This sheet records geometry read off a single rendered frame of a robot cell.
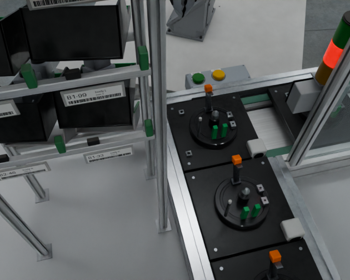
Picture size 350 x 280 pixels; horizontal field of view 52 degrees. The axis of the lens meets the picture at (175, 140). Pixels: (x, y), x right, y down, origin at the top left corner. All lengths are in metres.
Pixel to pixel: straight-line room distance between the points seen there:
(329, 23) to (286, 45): 1.72
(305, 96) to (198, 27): 0.72
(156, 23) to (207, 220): 0.58
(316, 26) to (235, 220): 2.45
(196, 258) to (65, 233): 0.38
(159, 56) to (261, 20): 1.17
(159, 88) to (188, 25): 0.94
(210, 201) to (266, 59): 0.71
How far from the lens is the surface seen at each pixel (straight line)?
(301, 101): 0.86
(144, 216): 1.05
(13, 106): 0.54
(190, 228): 0.94
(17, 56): 0.57
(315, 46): 3.00
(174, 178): 0.99
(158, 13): 0.46
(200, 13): 1.43
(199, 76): 1.20
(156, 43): 0.48
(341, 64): 0.80
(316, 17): 3.28
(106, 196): 1.09
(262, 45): 1.52
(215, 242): 0.91
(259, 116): 1.19
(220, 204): 0.93
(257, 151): 1.02
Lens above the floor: 1.83
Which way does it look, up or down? 56 degrees down
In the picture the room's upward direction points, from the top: 1 degrees clockwise
